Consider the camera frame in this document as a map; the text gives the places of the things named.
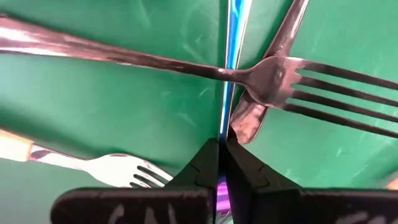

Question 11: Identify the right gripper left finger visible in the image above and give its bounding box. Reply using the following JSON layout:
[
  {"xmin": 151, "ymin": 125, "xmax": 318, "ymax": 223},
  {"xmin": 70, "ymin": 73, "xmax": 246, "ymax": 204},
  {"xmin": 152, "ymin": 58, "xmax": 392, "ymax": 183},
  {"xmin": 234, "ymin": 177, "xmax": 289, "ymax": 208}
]
[{"xmin": 51, "ymin": 138, "xmax": 220, "ymax": 224}]

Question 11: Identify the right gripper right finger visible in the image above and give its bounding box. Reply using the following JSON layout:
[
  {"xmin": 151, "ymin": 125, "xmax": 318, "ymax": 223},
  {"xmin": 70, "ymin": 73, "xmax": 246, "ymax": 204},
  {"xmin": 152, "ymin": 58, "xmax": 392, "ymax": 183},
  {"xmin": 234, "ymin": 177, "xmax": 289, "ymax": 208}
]
[{"xmin": 226, "ymin": 136, "xmax": 398, "ymax": 224}]

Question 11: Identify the black metal fork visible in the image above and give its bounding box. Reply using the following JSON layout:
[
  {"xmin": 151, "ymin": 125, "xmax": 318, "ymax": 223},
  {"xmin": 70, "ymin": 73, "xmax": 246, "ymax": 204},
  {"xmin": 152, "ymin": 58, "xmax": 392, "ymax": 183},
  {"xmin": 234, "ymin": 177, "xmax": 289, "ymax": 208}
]
[{"xmin": 0, "ymin": 14, "xmax": 398, "ymax": 140}]

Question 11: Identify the iridescent rainbow metal fork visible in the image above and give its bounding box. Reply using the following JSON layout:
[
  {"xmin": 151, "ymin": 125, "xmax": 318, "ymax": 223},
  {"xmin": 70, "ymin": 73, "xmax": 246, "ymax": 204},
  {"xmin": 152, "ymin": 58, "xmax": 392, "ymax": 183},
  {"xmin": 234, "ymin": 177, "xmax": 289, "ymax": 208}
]
[{"xmin": 215, "ymin": 0, "xmax": 253, "ymax": 224}]

